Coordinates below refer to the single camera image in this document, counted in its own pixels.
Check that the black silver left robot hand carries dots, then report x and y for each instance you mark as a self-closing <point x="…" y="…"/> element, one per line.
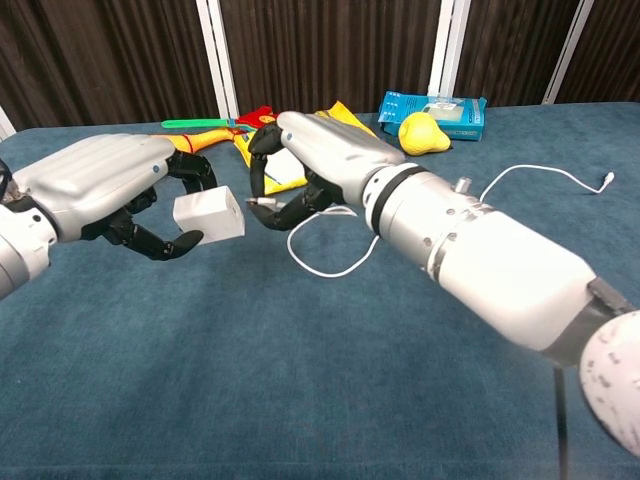
<point x="95" y="175"/>

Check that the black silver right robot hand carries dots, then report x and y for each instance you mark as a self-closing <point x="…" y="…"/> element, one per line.
<point x="335" y="150"/>

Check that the white charger block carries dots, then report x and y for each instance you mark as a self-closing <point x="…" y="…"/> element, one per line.
<point x="210" y="215"/>

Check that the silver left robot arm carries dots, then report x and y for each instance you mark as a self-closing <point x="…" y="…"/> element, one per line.
<point x="20" y="250"/>

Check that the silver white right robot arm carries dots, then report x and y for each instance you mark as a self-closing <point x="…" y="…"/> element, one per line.
<point x="500" y="265"/>

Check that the yellow snack bag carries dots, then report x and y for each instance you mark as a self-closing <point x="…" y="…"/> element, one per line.
<point x="285" y="172"/>

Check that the red hand clapper toy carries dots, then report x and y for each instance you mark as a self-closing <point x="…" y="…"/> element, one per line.
<point x="255" y="117"/>

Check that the yellow pear toy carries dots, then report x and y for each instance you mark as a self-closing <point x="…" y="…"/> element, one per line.
<point x="422" y="135"/>

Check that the dark brown pleated curtain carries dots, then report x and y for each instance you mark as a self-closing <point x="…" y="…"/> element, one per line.
<point x="325" y="50"/>

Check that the yellow rubber chicken toy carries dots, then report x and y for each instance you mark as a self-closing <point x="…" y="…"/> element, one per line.
<point x="205" y="139"/>

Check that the blue packaged item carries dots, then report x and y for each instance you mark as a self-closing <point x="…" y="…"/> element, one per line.
<point x="465" y="117"/>

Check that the teal table cloth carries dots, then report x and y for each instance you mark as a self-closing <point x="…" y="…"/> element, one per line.
<point x="250" y="375"/>

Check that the white frame post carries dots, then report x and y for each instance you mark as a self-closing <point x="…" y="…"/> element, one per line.
<point x="450" y="45"/>
<point x="5" y="125"/>
<point x="217" y="55"/>
<point x="570" y="50"/>

